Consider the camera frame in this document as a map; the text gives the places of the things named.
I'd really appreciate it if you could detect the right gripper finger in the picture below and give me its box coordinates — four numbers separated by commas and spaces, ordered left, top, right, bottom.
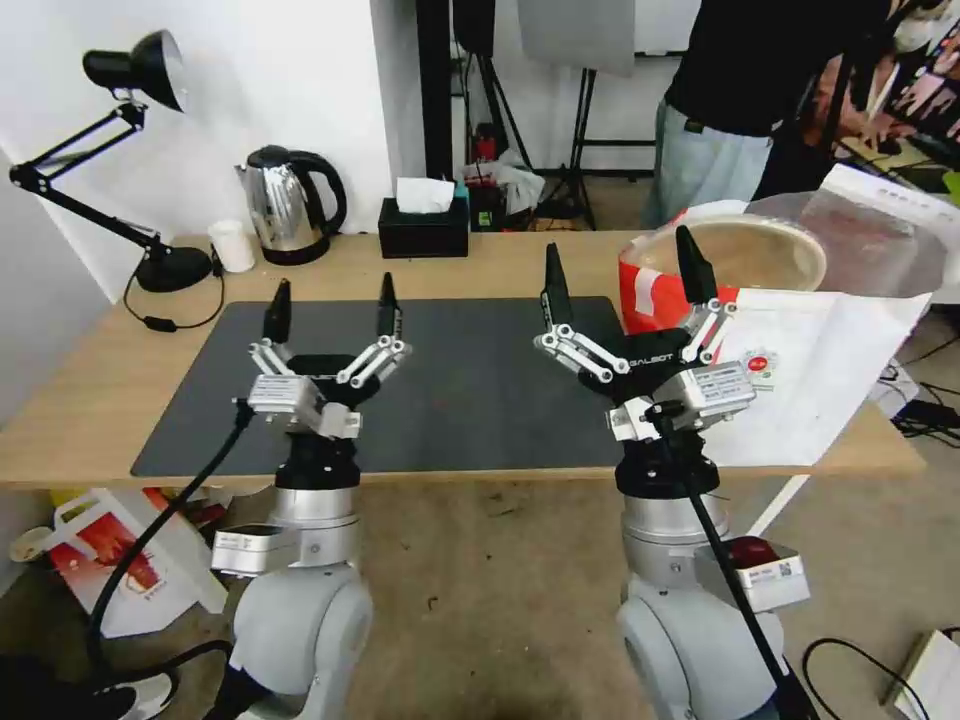
531, 242, 632, 385
675, 224, 741, 368

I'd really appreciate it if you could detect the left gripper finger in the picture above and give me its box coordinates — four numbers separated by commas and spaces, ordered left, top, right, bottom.
246, 278, 299, 377
336, 271, 415, 388

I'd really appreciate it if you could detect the red white paper bag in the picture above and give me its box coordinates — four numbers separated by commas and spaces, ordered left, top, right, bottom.
617, 230, 742, 340

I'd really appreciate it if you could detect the crumpled clear plastic bag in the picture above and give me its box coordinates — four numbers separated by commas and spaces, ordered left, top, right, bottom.
458, 148, 547, 220

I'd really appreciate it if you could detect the white paper takeout bag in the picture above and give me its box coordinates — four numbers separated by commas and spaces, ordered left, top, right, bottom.
697, 287, 935, 471

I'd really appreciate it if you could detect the red white shopping bag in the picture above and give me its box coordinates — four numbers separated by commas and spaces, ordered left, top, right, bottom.
46, 485, 232, 640

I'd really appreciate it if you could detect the round paper bowl clear lid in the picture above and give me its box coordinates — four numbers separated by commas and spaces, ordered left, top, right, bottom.
650, 212, 829, 295

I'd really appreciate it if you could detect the white paper cup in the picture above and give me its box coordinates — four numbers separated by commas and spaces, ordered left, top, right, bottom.
207, 218, 257, 274

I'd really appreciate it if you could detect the black tissue box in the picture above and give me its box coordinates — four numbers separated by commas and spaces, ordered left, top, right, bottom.
377, 196, 471, 259

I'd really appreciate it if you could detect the black box green label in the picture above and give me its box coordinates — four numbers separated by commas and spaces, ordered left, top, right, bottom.
470, 187, 507, 233

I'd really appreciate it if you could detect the steel electric kettle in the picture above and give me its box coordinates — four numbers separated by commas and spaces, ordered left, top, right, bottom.
235, 145, 349, 267

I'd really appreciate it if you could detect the white tissue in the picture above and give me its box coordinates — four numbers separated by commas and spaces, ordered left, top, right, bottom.
394, 176, 457, 216

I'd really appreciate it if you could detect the white table leg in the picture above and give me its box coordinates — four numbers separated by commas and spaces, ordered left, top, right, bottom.
748, 470, 817, 538

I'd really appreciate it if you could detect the black desk mat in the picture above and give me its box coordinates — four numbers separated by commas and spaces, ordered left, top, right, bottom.
130, 296, 630, 479

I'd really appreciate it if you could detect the black tripod stand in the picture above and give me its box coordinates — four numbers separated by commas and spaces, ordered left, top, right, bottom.
553, 65, 603, 232
458, 50, 543, 178

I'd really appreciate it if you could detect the person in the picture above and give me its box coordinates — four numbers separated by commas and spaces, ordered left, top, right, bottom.
639, 0, 905, 231

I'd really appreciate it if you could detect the white printed carton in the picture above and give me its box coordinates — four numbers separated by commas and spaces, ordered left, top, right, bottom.
815, 160, 960, 230

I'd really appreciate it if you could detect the grey reflector panel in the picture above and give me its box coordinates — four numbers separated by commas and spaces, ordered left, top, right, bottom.
516, 0, 637, 78

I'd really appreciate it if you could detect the black desk lamp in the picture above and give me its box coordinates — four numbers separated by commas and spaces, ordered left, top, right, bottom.
8, 29, 216, 295

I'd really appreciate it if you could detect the small paper cup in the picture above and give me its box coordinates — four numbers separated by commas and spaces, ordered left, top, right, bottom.
8, 526, 55, 563

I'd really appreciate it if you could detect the black and white shoe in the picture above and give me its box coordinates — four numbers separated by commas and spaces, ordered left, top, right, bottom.
0, 650, 183, 720

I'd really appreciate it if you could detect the white flat box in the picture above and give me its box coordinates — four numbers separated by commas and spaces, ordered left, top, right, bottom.
891, 628, 960, 720

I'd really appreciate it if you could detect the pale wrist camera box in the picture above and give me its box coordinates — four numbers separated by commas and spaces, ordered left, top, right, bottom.
605, 359, 756, 445
248, 372, 366, 441

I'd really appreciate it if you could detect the black lamp cord with switch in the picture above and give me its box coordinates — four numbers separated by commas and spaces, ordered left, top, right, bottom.
122, 253, 227, 334

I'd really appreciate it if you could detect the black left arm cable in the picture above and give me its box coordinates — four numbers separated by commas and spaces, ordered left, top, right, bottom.
83, 397, 256, 699

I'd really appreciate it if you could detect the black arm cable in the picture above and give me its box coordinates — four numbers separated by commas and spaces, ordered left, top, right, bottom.
650, 404, 813, 720
83, 397, 256, 699

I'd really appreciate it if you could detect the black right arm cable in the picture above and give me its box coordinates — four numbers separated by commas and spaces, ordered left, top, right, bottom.
650, 404, 813, 720

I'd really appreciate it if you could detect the black door frame post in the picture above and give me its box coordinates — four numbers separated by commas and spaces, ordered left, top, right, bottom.
415, 0, 457, 183

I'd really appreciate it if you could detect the thin black floor cable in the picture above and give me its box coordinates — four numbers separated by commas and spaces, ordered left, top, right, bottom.
800, 635, 913, 708

